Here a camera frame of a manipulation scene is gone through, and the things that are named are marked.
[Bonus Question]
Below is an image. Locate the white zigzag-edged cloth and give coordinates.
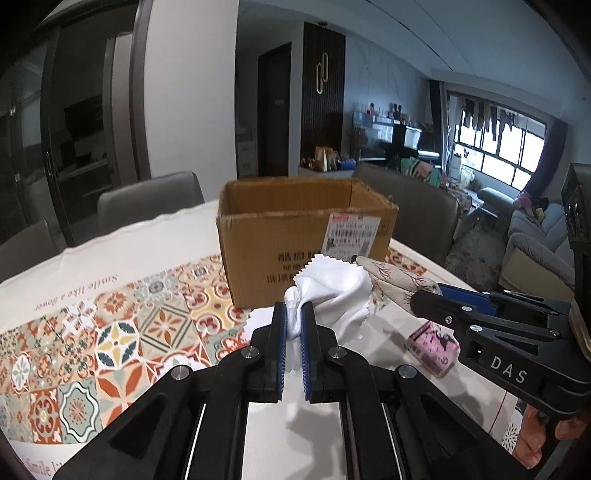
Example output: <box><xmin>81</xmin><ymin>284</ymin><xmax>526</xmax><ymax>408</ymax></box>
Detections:
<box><xmin>246</xmin><ymin>252</ymin><xmax>375</xmax><ymax>341</ymax></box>

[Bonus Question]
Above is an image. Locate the grey chair right side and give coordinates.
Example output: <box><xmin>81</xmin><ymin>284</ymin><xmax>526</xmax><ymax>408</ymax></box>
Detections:
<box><xmin>353</xmin><ymin>162</ymin><xmax>460</xmax><ymax>266</ymax></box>

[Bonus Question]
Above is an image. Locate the patterned tile table mat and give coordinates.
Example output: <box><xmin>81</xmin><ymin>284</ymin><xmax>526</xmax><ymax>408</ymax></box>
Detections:
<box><xmin>1</xmin><ymin>255</ymin><xmax>249</xmax><ymax>444</ymax></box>

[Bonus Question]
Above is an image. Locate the grey chair behind table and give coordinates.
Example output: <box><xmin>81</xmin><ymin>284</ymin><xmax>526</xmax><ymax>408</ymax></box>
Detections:
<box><xmin>97</xmin><ymin>171</ymin><xmax>204</xmax><ymax>235</ymax></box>

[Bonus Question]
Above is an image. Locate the person's right hand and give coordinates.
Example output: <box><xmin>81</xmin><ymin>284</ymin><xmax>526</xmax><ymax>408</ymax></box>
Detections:
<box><xmin>513</xmin><ymin>405</ymin><xmax>590</xmax><ymax>469</ymax></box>

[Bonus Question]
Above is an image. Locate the white shipping label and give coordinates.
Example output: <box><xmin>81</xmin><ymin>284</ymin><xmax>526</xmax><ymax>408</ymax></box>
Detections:
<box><xmin>322</xmin><ymin>213</ymin><xmax>380</xmax><ymax>261</ymax></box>

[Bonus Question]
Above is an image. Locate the beige printed fabric pouch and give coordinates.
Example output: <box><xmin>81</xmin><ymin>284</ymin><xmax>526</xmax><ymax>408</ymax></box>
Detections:
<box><xmin>355</xmin><ymin>256</ymin><xmax>442</xmax><ymax>314</ymax></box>

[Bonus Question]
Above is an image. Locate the grey chair far left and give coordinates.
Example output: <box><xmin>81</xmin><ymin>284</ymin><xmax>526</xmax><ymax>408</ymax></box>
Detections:
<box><xmin>0</xmin><ymin>220</ymin><xmax>59</xmax><ymax>282</ymax></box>

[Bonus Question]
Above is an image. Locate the pink tissue packet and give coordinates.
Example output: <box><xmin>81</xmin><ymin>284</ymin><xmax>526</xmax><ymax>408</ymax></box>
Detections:
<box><xmin>405</xmin><ymin>321</ymin><xmax>460</xmax><ymax>378</ymax></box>

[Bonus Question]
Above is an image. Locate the grey sofa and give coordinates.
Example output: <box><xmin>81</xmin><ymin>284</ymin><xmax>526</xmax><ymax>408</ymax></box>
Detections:
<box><xmin>478</xmin><ymin>187</ymin><xmax>574</xmax><ymax>301</ymax></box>

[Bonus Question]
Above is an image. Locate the brown cardboard box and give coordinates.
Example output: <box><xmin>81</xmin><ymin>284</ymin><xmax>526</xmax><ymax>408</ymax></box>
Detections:
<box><xmin>216</xmin><ymin>177</ymin><xmax>399</xmax><ymax>308</ymax></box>

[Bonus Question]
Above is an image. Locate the colourful blanket pile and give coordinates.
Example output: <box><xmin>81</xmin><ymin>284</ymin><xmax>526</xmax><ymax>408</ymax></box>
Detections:
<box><xmin>401</xmin><ymin>157</ymin><xmax>443</xmax><ymax>188</ymax></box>

